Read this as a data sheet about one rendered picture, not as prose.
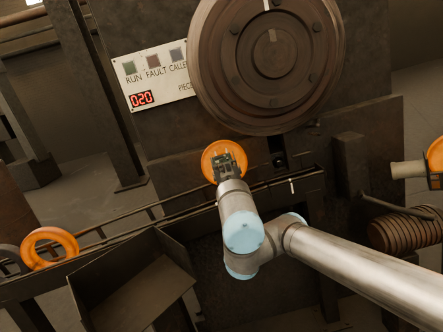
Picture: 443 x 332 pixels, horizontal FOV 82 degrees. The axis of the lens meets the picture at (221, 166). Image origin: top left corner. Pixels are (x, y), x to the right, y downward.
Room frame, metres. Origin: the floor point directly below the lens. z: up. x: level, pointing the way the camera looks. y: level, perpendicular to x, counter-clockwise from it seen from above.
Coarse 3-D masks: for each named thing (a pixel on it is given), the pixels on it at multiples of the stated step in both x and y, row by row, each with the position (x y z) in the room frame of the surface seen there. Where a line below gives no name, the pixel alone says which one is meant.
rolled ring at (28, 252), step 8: (32, 232) 0.84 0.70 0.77; (40, 232) 0.83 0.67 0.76; (48, 232) 0.83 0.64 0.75; (56, 232) 0.83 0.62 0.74; (64, 232) 0.85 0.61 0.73; (24, 240) 0.83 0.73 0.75; (32, 240) 0.83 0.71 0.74; (56, 240) 0.83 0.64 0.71; (64, 240) 0.83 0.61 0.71; (72, 240) 0.84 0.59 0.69; (24, 248) 0.83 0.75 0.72; (32, 248) 0.84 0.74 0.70; (72, 248) 0.83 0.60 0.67; (24, 256) 0.83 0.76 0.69; (32, 256) 0.83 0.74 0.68; (72, 256) 0.83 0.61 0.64; (32, 264) 0.83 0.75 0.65; (40, 264) 0.83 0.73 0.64; (48, 264) 0.84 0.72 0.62
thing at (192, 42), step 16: (208, 0) 0.80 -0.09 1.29; (336, 16) 0.79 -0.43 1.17; (192, 32) 0.80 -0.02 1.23; (336, 32) 0.79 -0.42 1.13; (192, 48) 0.80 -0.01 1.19; (192, 64) 0.80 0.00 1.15; (336, 64) 0.79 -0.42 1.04; (192, 80) 0.80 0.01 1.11; (336, 80) 0.79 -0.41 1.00; (208, 96) 0.80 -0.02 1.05; (320, 96) 0.80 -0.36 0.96; (208, 112) 0.80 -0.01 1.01; (224, 112) 0.80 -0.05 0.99; (240, 128) 0.80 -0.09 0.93; (256, 128) 0.80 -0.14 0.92; (272, 128) 0.80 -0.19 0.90; (288, 128) 0.80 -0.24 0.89
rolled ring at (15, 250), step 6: (0, 246) 0.84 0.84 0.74; (6, 246) 0.85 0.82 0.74; (12, 246) 0.85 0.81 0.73; (0, 252) 0.83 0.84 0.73; (6, 252) 0.83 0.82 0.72; (12, 252) 0.83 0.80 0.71; (18, 252) 0.84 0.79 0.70; (12, 258) 0.83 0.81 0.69; (18, 258) 0.83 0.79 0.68; (18, 264) 0.83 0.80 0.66; (24, 264) 0.83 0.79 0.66; (24, 270) 0.83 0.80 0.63; (30, 270) 0.84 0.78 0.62; (0, 282) 0.84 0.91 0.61
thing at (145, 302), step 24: (144, 240) 0.71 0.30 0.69; (168, 240) 0.65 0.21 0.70; (96, 264) 0.63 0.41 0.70; (120, 264) 0.66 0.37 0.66; (144, 264) 0.69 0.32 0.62; (168, 264) 0.67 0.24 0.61; (72, 288) 0.54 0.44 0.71; (96, 288) 0.61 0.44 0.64; (120, 288) 0.64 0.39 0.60; (144, 288) 0.61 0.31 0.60; (168, 288) 0.58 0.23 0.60; (96, 312) 0.58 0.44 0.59; (120, 312) 0.55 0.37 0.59; (144, 312) 0.52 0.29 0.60; (168, 312) 0.58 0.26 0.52
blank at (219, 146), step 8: (216, 144) 0.81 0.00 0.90; (224, 144) 0.81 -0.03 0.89; (232, 144) 0.81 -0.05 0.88; (208, 152) 0.81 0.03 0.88; (216, 152) 0.81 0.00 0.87; (224, 152) 0.81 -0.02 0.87; (240, 152) 0.81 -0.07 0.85; (208, 160) 0.81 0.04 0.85; (240, 160) 0.81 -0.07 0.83; (208, 168) 0.81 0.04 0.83; (208, 176) 0.81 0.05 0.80; (216, 184) 0.81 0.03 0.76
